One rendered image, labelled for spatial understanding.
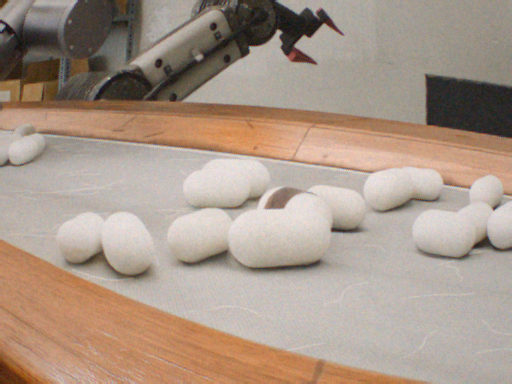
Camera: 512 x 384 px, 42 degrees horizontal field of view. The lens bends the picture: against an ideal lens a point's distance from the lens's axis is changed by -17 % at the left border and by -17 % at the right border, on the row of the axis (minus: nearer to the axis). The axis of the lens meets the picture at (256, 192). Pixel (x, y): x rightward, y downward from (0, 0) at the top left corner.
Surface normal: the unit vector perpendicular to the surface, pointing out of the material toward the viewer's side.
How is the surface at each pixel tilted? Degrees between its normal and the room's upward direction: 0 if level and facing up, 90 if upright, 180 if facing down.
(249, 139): 45
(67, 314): 0
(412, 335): 0
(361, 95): 90
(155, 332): 0
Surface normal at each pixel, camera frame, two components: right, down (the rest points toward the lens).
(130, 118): -0.46, -0.59
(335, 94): -0.58, 0.15
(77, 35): 0.84, 0.26
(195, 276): 0.00, -0.98
